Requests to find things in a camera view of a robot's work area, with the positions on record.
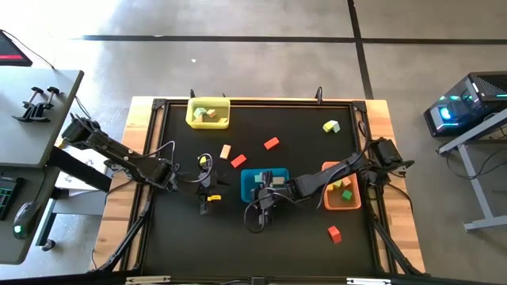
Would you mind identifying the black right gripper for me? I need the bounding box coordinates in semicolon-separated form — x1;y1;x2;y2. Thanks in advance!
252;170;303;226

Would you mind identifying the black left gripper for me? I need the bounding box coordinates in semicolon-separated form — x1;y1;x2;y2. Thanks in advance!
173;172;232;216

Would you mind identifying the blue plastic bin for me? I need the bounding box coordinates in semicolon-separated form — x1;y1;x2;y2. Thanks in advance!
240;167;291;203

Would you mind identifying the orange plastic bin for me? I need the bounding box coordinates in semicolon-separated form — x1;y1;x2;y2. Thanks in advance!
322;161;363;211

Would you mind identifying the yellow plastic bin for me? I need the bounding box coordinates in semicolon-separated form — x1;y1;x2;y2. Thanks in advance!
185;95;231;131

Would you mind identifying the black table mat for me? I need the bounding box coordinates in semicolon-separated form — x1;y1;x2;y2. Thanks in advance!
142;101;376;276

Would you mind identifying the silver aluminium bar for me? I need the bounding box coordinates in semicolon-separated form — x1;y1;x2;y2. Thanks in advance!
125;275;171;285
346;277;392;285

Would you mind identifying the black desk base beam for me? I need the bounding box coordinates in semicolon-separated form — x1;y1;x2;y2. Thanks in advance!
47;146;112;193

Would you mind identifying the black desk clamp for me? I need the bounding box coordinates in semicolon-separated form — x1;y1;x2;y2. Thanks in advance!
11;85;44;123
31;85;61;120

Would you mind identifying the black computer mouse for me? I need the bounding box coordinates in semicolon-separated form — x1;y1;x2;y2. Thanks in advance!
11;200;42;241

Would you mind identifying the grey desk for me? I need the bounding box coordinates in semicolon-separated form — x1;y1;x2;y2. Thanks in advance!
0;66;86;265

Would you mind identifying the black backlit keyboard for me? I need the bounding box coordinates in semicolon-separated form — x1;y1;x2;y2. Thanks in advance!
0;177;19;222

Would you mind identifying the black glass computer tower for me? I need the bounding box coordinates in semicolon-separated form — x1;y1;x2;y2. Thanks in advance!
422;70;507;139

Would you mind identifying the black monitor with red stripe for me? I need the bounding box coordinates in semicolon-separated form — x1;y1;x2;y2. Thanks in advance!
0;29;33;67

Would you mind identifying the black aluminium table frame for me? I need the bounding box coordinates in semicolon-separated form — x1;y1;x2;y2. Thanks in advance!
89;97;427;278

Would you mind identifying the grey desk leg frame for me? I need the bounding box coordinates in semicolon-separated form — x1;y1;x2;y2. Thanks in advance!
34;188;107;249

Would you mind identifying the white metal desk frame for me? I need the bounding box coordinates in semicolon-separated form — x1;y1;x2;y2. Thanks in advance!
435;109;507;233

